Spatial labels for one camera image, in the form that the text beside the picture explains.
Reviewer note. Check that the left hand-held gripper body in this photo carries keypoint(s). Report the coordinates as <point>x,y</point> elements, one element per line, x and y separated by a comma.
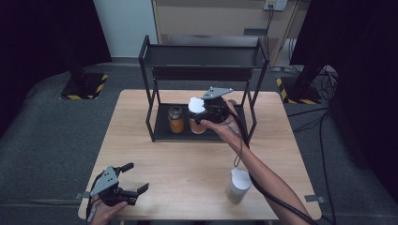
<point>106,182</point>

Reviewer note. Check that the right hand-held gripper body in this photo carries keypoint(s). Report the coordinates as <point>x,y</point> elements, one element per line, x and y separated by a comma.
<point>217,109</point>

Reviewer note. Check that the white lid jar orange filling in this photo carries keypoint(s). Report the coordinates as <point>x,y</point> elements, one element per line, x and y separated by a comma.
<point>197,126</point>

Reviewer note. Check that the dark lid jar orange filling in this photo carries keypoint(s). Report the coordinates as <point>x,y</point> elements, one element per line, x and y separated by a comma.
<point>176,120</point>

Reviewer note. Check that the black metal rack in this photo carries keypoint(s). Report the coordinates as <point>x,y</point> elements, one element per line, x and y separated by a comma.
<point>203,57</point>

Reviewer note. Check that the person's right hand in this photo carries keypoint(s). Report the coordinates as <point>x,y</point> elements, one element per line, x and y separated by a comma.
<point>233,128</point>

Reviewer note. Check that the person's left hand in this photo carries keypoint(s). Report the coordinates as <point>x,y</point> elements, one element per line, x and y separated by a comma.
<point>104,214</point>

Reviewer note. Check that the grey table clamp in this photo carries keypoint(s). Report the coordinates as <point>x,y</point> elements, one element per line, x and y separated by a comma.
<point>82,196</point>
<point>314,198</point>

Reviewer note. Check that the metal stand with striped base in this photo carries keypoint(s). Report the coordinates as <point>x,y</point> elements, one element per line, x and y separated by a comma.
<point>83,87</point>
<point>300,93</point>

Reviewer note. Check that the wooden cabinet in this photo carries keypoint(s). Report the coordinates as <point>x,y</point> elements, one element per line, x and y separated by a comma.
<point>212,18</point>

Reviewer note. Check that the dark curtain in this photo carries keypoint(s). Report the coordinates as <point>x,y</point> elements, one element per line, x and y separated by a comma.
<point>359,78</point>
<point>40,37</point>

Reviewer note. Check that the white wall outlet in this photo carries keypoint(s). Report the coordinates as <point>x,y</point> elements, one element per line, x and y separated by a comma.
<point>276,4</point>

